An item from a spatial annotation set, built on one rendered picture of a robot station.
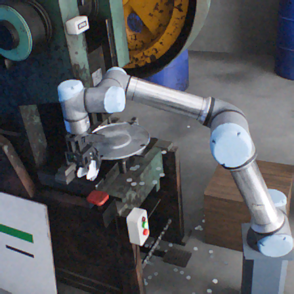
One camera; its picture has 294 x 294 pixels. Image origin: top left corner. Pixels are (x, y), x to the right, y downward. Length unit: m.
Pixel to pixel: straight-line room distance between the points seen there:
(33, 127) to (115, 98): 0.64
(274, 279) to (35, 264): 1.07
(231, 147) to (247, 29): 3.73
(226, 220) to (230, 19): 3.14
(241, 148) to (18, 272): 1.36
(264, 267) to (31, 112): 1.12
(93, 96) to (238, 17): 3.76
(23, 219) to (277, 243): 1.09
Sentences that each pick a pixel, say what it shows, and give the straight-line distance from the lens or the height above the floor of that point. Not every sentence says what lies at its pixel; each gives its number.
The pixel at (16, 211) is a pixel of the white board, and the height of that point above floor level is 0.51.
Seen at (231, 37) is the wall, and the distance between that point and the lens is 4.90.
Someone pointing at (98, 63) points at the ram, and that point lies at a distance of 1.61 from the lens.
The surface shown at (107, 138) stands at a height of 0.79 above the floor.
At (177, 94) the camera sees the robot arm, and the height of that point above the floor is 1.10.
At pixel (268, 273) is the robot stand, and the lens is 1.71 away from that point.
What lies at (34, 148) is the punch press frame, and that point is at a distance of 1.74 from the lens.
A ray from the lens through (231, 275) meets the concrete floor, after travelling 2.14.
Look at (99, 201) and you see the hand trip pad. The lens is 1.41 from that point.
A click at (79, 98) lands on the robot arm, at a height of 1.17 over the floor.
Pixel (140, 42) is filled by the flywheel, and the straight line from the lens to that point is 1.88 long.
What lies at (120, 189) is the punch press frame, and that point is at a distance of 1.64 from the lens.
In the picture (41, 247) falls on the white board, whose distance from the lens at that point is 1.90.
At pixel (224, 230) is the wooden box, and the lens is 2.16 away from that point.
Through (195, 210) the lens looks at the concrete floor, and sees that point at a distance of 2.48.
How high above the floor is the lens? 1.64
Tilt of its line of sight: 33 degrees down
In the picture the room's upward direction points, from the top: 7 degrees counter-clockwise
